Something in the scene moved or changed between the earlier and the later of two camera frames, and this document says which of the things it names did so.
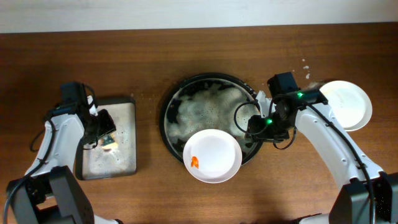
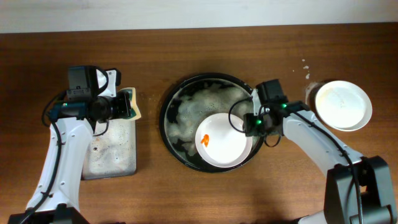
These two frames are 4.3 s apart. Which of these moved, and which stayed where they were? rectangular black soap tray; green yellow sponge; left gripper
Moved: left gripper; green yellow sponge
Stayed: rectangular black soap tray
